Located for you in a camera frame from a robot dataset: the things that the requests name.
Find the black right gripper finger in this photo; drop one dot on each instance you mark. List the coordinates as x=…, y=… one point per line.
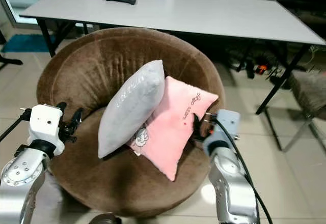
x=196, y=124

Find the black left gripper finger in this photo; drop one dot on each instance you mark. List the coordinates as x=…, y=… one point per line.
x=78, y=116

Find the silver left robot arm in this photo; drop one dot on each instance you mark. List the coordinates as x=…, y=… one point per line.
x=23, y=180

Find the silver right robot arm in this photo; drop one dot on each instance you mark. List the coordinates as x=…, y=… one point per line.
x=232, y=183

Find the pink pillow with sheep print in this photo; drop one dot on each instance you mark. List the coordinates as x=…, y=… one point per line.
x=175, y=124

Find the grey pillow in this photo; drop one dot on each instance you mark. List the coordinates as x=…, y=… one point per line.
x=131, y=107

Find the brown round plush sofa chair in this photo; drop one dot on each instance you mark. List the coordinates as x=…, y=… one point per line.
x=112, y=48

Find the blue floor mat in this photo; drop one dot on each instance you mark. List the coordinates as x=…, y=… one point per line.
x=25, y=43

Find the orange and black plug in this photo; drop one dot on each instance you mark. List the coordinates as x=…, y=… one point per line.
x=261, y=69

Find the black stand leg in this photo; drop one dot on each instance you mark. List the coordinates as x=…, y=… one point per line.
x=10, y=60

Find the dark robot foot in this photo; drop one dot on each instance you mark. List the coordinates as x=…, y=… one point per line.
x=106, y=219

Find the grey folding chair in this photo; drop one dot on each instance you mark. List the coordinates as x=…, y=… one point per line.
x=308, y=94

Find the white table with black legs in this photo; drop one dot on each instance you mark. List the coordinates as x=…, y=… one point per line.
x=188, y=12

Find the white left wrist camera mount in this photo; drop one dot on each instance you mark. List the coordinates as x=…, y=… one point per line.
x=46, y=124

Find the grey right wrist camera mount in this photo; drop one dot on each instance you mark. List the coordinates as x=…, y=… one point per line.
x=226, y=124

